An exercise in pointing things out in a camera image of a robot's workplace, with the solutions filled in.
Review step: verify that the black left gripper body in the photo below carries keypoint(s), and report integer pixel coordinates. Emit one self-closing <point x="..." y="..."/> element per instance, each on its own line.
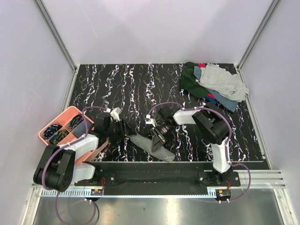
<point x="116" y="130"/>

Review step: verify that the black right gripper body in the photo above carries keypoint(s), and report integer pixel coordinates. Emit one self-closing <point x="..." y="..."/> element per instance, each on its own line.
<point x="161" y="133"/>

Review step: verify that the grey cloth napkin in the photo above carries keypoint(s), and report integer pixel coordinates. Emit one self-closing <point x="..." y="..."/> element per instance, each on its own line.
<point x="146" y="145"/>

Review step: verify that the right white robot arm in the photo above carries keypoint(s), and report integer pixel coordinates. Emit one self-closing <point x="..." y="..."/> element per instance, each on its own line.
<point x="213" y="126"/>

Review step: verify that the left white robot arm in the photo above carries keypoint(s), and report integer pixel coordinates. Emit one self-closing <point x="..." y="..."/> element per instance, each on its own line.
<point x="72" y="141"/>

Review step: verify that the grey blue folded cloth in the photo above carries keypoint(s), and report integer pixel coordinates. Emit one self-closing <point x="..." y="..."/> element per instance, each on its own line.
<point x="79" y="130"/>

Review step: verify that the pink compartment tray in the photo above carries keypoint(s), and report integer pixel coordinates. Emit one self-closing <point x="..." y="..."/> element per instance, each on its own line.
<point x="67" y="127"/>

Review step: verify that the dark green garment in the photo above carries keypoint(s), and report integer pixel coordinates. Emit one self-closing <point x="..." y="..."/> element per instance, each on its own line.
<point x="189" y="80"/>

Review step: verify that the blue patterned rolled sock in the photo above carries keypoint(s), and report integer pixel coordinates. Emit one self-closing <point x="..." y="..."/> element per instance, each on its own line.
<point x="51" y="130"/>

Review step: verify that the blue garment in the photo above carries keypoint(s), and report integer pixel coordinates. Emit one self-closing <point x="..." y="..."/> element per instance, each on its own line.
<point x="228" y="104"/>

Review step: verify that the light grey shirt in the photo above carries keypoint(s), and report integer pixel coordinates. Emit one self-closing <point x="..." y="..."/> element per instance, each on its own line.
<point x="227" y="85"/>

